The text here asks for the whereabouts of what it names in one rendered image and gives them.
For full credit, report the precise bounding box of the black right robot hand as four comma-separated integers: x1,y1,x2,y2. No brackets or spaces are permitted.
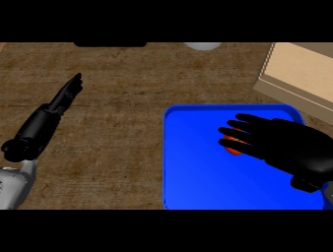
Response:
216,113,333,194

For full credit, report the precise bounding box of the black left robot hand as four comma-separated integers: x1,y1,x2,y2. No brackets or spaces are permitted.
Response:
0,72,84,163

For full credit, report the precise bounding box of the red tomato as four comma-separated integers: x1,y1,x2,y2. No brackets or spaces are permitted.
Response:
222,128,250,158

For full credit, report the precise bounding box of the blue tray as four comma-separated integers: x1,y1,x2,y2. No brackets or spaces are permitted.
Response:
161,103,333,211

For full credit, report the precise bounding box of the cardboard box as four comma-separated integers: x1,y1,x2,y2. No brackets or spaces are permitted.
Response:
252,42,333,133

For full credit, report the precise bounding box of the black appliance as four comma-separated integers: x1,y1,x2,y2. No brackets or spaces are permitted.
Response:
72,42,148,48

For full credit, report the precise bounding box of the white round object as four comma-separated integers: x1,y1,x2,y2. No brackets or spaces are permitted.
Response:
182,42,223,52

